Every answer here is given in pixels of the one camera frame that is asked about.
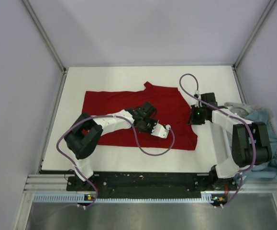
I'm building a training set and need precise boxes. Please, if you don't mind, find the red t shirt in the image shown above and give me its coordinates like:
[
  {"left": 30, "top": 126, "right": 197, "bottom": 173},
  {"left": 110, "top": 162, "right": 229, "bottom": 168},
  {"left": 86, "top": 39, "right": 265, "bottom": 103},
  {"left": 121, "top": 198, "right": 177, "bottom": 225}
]
[{"left": 82, "top": 82, "right": 198, "bottom": 150}]

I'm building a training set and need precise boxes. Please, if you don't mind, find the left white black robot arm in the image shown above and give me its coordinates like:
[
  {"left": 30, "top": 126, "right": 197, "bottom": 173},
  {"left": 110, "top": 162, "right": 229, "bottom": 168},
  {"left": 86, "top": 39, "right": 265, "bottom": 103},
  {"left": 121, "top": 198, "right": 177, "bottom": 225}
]
[{"left": 64, "top": 102, "right": 167, "bottom": 190}]

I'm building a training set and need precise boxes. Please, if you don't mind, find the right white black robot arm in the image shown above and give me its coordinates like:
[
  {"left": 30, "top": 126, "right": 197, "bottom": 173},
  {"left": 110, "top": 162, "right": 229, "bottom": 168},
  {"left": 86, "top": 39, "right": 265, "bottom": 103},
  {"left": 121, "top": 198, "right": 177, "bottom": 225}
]
[{"left": 188, "top": 90, "right": 272, "bottom": 190}]

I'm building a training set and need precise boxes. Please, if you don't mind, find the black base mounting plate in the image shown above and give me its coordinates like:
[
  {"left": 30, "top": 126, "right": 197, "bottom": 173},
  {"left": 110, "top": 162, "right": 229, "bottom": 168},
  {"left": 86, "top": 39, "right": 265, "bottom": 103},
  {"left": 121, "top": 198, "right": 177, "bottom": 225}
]
[{"left": 66, "top": 172, "right": 236, "bottom": 198}]

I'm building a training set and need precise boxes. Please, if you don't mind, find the white laundry basket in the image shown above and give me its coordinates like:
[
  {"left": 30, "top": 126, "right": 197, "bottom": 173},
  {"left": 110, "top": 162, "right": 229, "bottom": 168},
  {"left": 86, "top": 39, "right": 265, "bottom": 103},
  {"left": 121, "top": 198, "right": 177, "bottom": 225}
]
[{"left": 242, "top": 105, "right": 277, "bottom": 160}]

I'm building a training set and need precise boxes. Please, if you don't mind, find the light blue t shirt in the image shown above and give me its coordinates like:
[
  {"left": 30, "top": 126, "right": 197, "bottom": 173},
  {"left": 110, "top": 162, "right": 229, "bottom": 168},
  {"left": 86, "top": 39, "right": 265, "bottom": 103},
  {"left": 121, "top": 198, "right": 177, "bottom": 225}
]
[{"left": 233, "top": 105, "right": 277, "bottom": 187}]

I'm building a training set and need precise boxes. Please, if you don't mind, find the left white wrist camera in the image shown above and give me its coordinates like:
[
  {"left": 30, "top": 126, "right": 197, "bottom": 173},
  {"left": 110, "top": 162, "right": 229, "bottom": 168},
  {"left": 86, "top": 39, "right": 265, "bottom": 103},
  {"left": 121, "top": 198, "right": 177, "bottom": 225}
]
[{"left": 151, "top": 123, "right": 171, "bottom": 139}]

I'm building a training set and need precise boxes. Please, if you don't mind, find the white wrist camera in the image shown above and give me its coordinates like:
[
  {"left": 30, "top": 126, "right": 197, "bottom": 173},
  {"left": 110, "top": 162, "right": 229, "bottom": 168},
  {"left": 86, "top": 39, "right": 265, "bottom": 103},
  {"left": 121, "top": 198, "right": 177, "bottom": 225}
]
[
  {"left": 194, "top": 90, "right": 201, "bottom": 99},
  {"left": 151, "top": 123, "right": 171, "bottom": 139}
]

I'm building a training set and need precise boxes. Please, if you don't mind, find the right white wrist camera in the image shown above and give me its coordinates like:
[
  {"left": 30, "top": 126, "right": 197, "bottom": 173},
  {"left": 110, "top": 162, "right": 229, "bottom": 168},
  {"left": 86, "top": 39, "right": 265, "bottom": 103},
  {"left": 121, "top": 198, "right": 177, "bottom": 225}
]
[{"left": 194, "top": 90, "right": 201, "bottom": 99}]

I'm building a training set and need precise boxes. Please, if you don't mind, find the right aluminium frame post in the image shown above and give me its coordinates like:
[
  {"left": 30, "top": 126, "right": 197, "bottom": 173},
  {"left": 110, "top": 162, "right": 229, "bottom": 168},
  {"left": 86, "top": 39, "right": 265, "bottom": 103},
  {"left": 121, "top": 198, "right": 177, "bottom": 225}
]
[{"left": 233, "top": 0, "right": 277, "bottom": 70}]

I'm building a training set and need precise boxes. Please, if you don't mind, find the aluminium frame post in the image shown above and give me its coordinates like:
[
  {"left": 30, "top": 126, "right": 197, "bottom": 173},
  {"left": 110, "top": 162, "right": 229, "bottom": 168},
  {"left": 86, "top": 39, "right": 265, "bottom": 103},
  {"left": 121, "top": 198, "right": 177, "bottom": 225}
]
[
  {"left": 233, "top": 0, "right": 277, "bottom": 70},
  {"left": 21, "top": 0, "right": 67, "bottom": 72}
]

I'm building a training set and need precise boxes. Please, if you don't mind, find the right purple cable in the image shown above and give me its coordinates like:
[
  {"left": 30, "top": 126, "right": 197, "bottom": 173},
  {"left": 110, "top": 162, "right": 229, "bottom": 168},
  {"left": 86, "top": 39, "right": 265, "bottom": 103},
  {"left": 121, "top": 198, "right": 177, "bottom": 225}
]
[{"left": 178, "top": 73, "right": 258, "bottom": 208}]

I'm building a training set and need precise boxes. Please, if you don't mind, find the light blue cable duct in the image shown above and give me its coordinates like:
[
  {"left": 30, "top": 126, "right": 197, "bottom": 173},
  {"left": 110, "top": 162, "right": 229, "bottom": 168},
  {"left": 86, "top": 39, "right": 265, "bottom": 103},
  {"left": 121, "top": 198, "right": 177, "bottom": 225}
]
[{"left": 33, "top": 193, "right": 224, "bottom": 204}]

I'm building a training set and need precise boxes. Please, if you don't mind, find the left aluminium frame post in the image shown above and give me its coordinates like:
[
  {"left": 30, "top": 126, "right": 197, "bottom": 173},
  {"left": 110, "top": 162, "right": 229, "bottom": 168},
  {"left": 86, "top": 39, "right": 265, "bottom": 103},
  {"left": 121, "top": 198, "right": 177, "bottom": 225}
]
[{"left": 21, "top": 0, "right": 67, "bottom": 72}]

